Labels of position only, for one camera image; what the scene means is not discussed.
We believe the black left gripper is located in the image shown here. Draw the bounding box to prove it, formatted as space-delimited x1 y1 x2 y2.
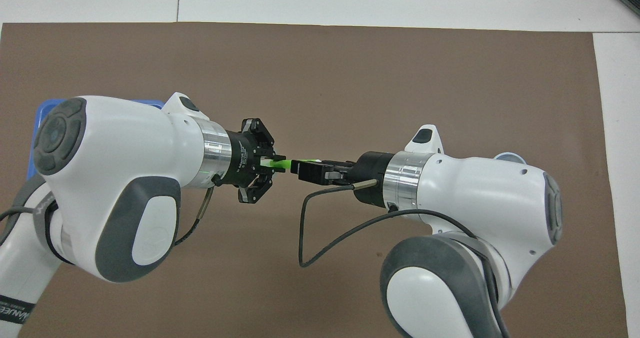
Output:
222 118 287 205

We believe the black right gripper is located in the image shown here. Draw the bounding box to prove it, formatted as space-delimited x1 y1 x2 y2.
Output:
290 151 397 210

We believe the green pen with white cap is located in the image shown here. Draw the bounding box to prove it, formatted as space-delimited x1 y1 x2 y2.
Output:
260 156 322 171

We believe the brown table mat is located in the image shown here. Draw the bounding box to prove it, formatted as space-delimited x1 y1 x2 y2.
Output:
0 22 628 338

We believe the translucent plastic cup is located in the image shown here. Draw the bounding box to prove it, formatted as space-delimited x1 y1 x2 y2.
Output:
494 151 527 165

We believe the blue plastic tray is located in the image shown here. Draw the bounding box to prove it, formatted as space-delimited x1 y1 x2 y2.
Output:
31 98 166 179

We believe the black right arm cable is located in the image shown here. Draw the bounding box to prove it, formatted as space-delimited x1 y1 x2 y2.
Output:
298 179 506 324

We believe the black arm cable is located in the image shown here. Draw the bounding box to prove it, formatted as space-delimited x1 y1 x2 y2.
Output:
298 179 506 324
0 175 223 247

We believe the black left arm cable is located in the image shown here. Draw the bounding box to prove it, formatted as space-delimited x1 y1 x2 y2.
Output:
0 175 223 247

